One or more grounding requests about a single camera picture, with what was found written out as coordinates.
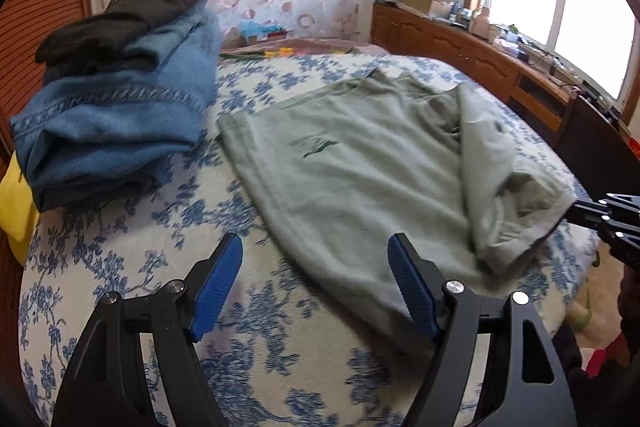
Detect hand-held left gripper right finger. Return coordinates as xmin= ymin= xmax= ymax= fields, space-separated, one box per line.
xmin=387 ymin=232 xmax=576 ymax=427

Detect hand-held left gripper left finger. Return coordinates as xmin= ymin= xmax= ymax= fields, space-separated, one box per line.
xmin=51 ymin=232 xmax=244 ymax=427

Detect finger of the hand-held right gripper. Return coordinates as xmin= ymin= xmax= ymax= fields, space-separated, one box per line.
xmin=600 ymin=213 xmax=640 ymax=269
xmin=571 ymin=194 xmax=640 ymax=221

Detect grey-green pants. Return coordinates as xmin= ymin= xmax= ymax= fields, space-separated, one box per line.
xmin=217 ymin=66 xmax=576 ymax=353

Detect dark furniture panel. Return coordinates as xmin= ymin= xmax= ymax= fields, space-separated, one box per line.
xmin=554 ymin=93 xmax=628 ymax=204

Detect blue floral bedspread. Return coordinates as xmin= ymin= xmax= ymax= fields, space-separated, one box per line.
xmin=17 ymin=52 xmax=601 ymax=427

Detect person's dark clothing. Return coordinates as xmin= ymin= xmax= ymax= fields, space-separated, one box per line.
xmin=550 ymin=277 xmax=640 ymax=413

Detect yellow cloth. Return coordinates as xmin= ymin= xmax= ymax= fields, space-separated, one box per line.
xmin=0 ymin=152 xmax=41 ymax=265

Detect pink bottle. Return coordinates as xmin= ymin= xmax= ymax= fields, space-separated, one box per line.
xmin=472 ymin=7 xmax=494 ymax=38

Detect long wooden cabinet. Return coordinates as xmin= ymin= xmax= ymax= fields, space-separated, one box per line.
xmin=371 ymin=2 xmax=576 ymax=132

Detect faded blue denim jeans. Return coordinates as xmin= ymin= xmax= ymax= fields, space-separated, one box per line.
xmin=45 ymin=2 xmax=221 ymax=85

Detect box with blue cloth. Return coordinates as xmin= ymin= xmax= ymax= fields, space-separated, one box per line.
xmin=240 ymin=21 xmax=296 ymax=48

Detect pink flowered blanket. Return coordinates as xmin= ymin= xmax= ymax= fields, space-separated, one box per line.
xmin=217 ymin=38 xmax=391 ymax=60

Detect wooden slatted headboard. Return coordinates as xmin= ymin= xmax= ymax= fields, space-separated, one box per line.
xmin=0 ymin=0 xmax=93 ymax=158

